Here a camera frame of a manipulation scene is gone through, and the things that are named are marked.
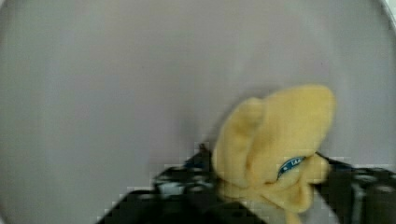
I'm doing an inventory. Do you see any round lavender plate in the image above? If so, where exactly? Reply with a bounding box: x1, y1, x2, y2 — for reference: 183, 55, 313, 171
1, 0, 395, 224

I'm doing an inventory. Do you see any yellow plush peeled banana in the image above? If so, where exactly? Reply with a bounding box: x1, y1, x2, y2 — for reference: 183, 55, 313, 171
212, 84, 336, 224

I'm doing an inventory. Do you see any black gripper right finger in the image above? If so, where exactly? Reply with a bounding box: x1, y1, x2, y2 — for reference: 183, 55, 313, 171
315, 153, 396, 224

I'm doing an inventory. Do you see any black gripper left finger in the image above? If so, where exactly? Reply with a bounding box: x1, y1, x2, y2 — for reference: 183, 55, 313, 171
95, 144, 265, 224

